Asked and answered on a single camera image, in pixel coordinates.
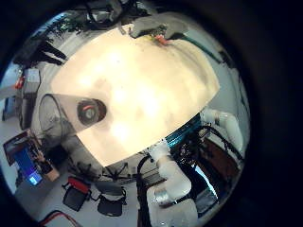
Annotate pink flower bouquet green stems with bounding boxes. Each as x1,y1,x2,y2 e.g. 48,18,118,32
148,30,174,47

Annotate clear plastic container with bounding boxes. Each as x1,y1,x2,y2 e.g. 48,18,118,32
38,93,108,140

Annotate grey equipment box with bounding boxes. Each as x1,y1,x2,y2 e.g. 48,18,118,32
21,67,42,96

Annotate small red object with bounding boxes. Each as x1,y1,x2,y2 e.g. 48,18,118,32
14,75,26,91

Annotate red black folding chair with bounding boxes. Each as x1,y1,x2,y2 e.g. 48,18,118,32
62,175,93,213

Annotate blue lit laptop screen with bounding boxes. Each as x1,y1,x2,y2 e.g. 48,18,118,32
3,130,61,187

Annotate blue metal frame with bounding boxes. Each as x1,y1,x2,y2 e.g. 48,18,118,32
164,118,204,149

